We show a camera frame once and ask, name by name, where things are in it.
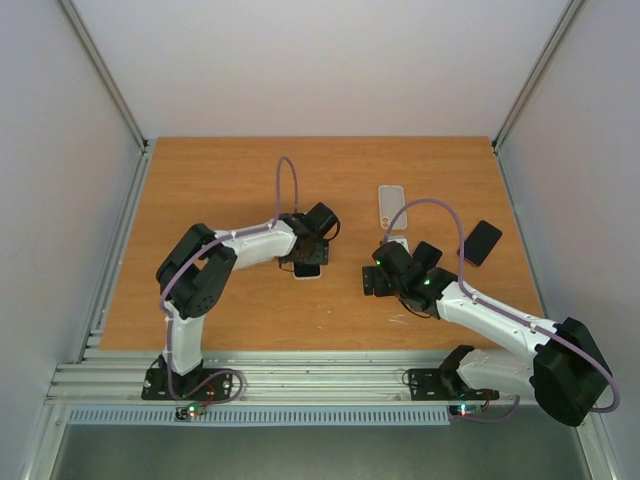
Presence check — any black phone dark edge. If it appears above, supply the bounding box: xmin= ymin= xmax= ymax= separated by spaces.
xmin=293 ymin=263 xmax=321 ymax=280

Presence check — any black phone silver edge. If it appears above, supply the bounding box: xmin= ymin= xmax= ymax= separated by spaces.
xmin=412 ymin=241 xmax=442 ymax=271

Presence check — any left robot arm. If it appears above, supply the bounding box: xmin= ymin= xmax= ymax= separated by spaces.
xmin=156 ymin=202 xmax=341 ymax=398

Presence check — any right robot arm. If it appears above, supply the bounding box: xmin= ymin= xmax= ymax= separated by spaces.
xmin=372 ymin=241 xmax=612 ymax=427

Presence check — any white phone case far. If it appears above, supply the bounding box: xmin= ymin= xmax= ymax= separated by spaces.
xmin=378 ymin=185 xmax=405 ymax=230

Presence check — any black phone pink edge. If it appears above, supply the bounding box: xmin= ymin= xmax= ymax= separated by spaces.
xmin=462 ymin=220 xmax=503 ymax=267

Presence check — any right controller board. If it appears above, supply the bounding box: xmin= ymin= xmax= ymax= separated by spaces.
xmin=449 ymin=403 xmax=484 ymax=417

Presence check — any controller board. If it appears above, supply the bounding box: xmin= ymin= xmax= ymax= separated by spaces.
xmin=175 ymin=405 xmax=206 ymax=421
xmin=449 ymin=403 xmax=484 ymax=417

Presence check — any left controller board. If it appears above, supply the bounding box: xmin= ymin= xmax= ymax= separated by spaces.
xmin=175 ymin=405 xmax=206 ymax=421

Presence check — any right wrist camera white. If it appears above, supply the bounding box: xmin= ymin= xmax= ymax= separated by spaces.
xmin=387 ymin=235 xmax=411 ymax=255

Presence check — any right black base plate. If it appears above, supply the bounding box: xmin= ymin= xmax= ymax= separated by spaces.
xmin=402 ymin=369 xmax=500 ymax=402

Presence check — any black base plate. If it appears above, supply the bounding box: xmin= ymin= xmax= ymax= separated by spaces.
xmin=402 ymin=369 xmax=500 ymax=402
xmin=141 ymin=367 xmax=239 ymax=402

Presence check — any slotted grey cable duct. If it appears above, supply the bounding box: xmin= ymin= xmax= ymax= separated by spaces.
xmin=68 ymin=405 xmax=449 ymax=427

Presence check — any aluminium corner post left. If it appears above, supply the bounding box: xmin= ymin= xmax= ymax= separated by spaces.
xmin=54 ymin=0 xmax=151 ymax=154

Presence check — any aluminium corner post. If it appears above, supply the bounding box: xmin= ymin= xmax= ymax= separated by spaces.
xmin=54 ymin=0 xmax=151 ymax=154
xmin=489 ymin=0 xmax=589 ymax=154

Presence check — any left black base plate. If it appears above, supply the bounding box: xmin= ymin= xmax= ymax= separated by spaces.
xmin=141 ymin=367 xmax=239 ymax=402

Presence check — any aluminium rail frame front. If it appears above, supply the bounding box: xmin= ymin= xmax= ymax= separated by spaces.
xmin=44 ymin=349 xmax=596 ymax=405

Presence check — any aluminium corner post right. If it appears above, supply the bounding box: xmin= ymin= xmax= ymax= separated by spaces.
xmin=489 ymin=0 xmax=589 ymax=154

